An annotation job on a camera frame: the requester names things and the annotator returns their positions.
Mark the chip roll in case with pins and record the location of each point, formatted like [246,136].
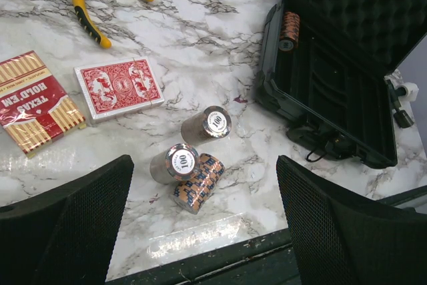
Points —
[289,32]

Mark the black mounting rail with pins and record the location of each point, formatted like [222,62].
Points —
[266,259]

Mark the black poker set case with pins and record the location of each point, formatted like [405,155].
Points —
[332,88]

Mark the orange black chip roll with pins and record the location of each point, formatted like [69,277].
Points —
[211,124]
[177,164]

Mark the orange blue chip roll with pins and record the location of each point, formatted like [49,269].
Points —
[191,195]

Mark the red backed card deck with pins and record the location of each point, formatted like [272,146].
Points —
[121,87]

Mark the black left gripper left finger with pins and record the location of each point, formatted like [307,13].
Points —
[66,235]

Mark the Texas Hold'em card box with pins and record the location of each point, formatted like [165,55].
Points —
[35,109]

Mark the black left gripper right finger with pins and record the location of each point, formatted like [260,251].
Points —
[341,237]

